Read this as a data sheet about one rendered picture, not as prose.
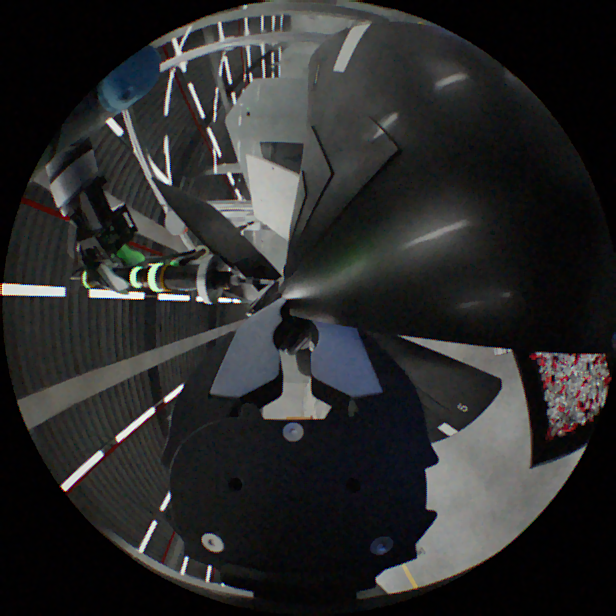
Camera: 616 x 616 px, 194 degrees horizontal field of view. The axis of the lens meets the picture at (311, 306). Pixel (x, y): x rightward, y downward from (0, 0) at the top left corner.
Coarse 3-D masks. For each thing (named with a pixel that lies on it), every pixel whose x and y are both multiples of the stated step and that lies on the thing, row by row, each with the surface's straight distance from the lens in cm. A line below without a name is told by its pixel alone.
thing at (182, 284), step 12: (168, 276) 30; (180, 276) 28; (192, 276) 27; (216, 276) 26; (228, 276) 25; (168, 288) 31; (180, 288) 29; (192, 288) 28; (216, 288) 27; (228, 288) 26
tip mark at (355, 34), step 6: (366, 24) 11; (354, 30) 11; (360, 30) 11; (348, 36) 11; (354, 36) 11; (360, 36) 10; (348, 42) 11; (354, 42) 10; (342, 48) 11; (348, 48) 10; (342, 54) 11; (348, 54) 10; (342, 60) 10; (348, 60) 10; (336, 66) 11; (342, 66) 10
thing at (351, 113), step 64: (384, 64) 7; (448, 64) 6; (320, 128) 10; (384, 128) 6; (448, 128) 4; (512, 128) 4; (320, 192) 8; (384, 192) 5; (448, 192) 4; (512, 192) 4; (576, 192) 4; (320, 256) 8; (384, 256) 5; (448, 256) 4; (512, 256) 3; (576, 256) 4; (320, 320) 9; (384, 320) 5; (448, 320) 4; (512, 320) 4; (576, 320) 4
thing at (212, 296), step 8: (192, 256) 33; (208, 256) 26; (216, 256) 27; (176, 264) 33; (184, 264) 31; (192, 264) 31; (200, 264) 25; (208, 264) 25; (216, 264) 27; (200, 272) 25; (208, 272) 25; (200, 280) 24; (208, 280) 25; (200, 288) 25; (208, 288) 25; (200, 296) 25; (208, 296) 25; (216, 296) 28
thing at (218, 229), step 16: (160, 192) 35; (176, 192) 41; (176, 208) 34; (192, 208) 39; (208, 208) 46; (192, 224) 33; (208, 224) 37; (224, 224) 42; (208, 240) 32; (224, 240) 36; (240, 240) 39; (224, 256) 32; (240, 256) 34
